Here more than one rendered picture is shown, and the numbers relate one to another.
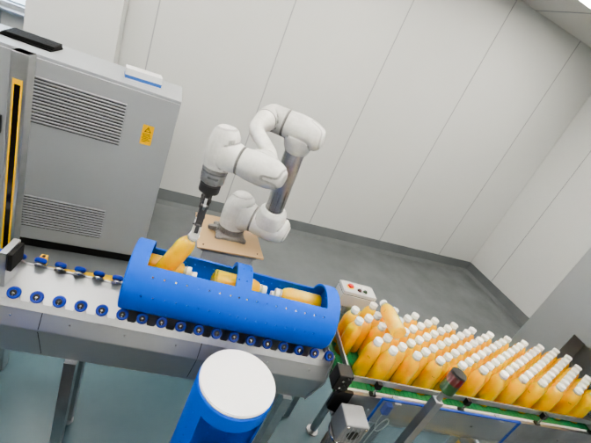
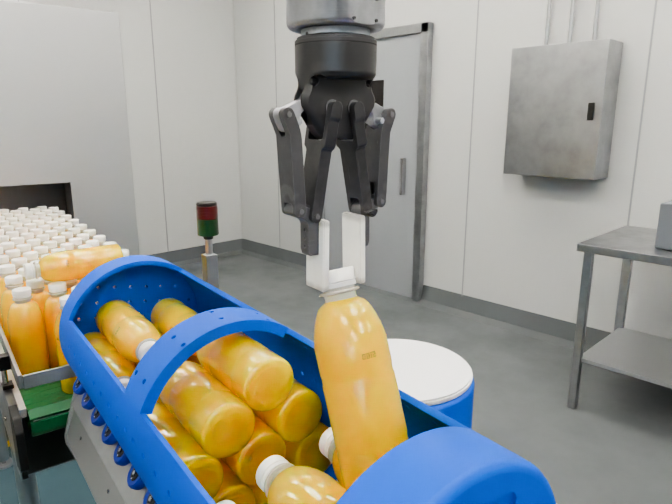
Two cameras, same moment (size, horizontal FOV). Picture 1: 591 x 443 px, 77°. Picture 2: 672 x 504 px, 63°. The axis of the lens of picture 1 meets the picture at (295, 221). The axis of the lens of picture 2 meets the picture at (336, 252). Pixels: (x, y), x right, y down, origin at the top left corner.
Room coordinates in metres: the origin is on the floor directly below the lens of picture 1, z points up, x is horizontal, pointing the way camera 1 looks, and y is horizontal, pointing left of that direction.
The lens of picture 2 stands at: (1.40, 0.83, 1.50)
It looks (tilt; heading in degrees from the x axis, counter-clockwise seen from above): 13 degrees down; 251
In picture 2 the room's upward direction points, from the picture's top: straight up
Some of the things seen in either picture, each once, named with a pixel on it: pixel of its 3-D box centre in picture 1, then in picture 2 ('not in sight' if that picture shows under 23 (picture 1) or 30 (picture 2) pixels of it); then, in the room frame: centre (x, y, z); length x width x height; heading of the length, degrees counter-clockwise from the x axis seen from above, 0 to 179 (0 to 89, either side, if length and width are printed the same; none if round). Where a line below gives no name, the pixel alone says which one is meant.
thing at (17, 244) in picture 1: (11, 263); not in sight; (1.05, 0.91, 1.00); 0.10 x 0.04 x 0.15; 18
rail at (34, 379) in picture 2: (339, 342); (121, 358); (1.48, -0.43, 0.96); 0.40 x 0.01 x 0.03; 18
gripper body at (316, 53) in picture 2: (207, 192); (335, 88); (1.22, 0.33, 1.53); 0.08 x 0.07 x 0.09; 18
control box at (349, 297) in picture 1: (354, 295); not in sight; (1.79, -0.47, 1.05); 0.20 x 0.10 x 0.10; 108
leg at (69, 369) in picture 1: (62, 406); not in sight; (1.07, 0.62, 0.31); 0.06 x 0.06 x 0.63; 18
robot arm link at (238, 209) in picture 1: (239, 210); not in sight; (1.93, 0.32, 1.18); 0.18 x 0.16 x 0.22; 87
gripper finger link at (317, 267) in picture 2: not in sight; (317, 253); (1.24, 0.34, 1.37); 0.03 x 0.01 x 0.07; 108
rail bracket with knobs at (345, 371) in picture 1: (340, 377); not in sight; (1.28, -0.46, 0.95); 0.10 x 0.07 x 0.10; 18
